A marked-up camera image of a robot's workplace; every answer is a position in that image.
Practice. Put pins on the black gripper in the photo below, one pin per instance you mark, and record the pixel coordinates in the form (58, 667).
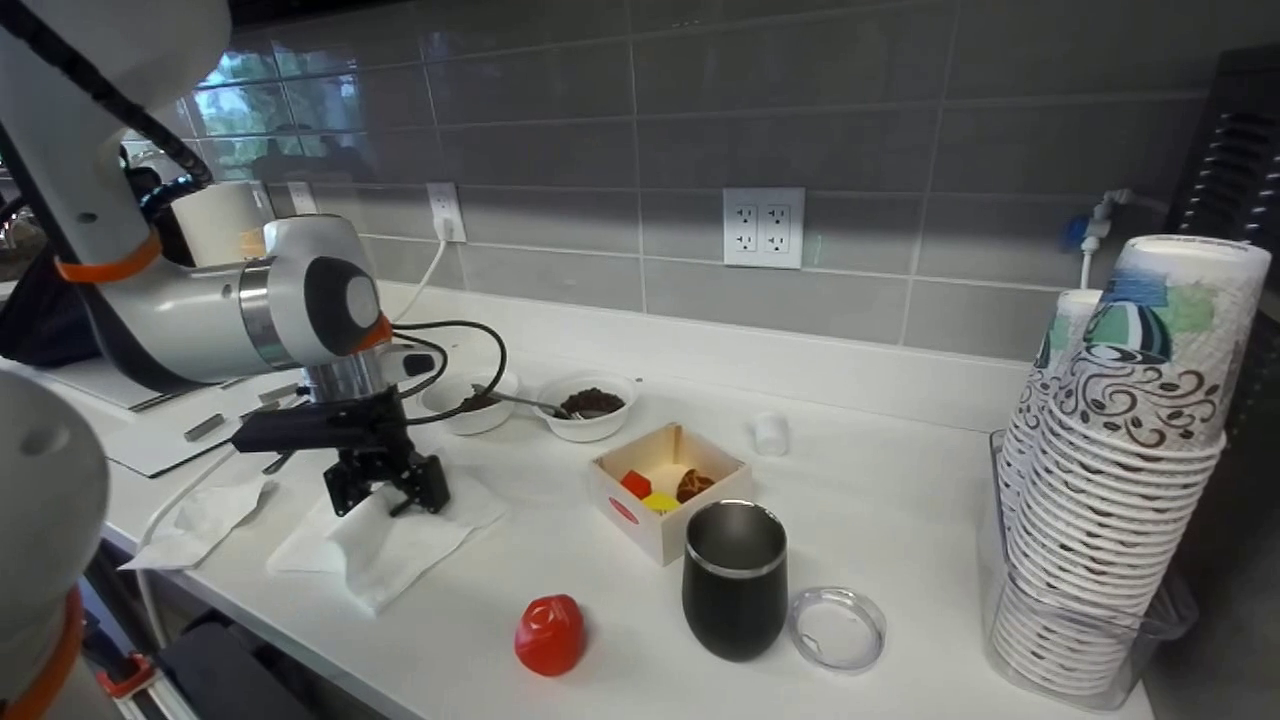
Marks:
(374, 464)

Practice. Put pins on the white paper towel cloth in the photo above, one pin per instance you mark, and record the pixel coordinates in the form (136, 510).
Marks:
(384, 560)

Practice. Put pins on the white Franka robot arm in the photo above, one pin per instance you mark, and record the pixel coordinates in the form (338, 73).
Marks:
(201, 327)

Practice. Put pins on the white bowl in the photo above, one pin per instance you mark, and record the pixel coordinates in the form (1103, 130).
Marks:
(593, 431)
(485, 423)

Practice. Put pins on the metal spoon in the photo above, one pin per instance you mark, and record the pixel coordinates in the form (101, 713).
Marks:
(535, 402)

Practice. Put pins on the white paper towel sheet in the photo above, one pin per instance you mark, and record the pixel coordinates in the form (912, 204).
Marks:
(201, 527)

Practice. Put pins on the red plastic toy fruit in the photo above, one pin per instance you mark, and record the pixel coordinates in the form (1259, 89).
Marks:
(548, 636)

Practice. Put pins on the coffee bean pile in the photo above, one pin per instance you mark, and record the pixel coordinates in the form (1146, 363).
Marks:
(587, 402)

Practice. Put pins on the white flat board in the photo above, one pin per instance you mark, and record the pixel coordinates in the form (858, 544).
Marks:
(145, 432)

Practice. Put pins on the red wooden block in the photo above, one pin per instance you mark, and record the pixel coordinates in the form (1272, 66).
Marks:
(637, 484)

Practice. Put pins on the white box with fruit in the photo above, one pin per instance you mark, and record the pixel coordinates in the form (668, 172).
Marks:
(652, 527)

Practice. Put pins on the cream wooden block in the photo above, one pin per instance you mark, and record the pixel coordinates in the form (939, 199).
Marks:
(668, 473)

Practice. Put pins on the brown patterned wooden block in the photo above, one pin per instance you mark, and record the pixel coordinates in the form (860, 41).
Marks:
(695, 484)

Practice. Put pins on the black metal tumbler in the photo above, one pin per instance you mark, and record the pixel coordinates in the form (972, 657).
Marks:
(733, 602)

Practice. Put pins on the dark bag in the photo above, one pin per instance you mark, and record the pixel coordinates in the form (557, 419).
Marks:
(34, 327)

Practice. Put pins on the clear plastic lid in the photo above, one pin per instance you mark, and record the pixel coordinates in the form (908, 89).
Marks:
(841, 632)

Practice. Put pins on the patterned paper cup stack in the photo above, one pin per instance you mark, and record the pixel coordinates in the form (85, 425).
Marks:
(1065, 334)
(1133, 506)

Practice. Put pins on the white double wall outlet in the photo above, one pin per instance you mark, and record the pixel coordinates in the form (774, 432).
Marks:
(760, 225)

